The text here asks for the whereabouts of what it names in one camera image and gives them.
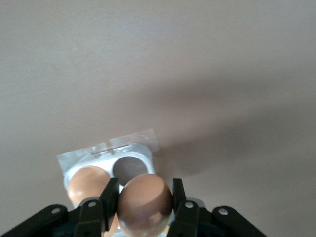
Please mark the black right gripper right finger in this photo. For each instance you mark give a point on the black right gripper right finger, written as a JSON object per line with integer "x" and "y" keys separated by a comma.
{"x": 179, "y": 197}

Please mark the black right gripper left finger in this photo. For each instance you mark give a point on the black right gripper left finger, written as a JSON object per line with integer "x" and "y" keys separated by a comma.
{"x": 108, "y": 197}

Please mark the brown egg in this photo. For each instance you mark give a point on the brown egg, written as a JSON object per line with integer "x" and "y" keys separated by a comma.
{"x": 112, "y": 223}
{"x": 145, "y": 197}
{"x": 86, "y": 184}

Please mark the clear plastic egg tray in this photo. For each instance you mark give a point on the clear plastic egg tray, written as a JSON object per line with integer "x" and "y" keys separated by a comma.
{"x": 138, "y": 139}

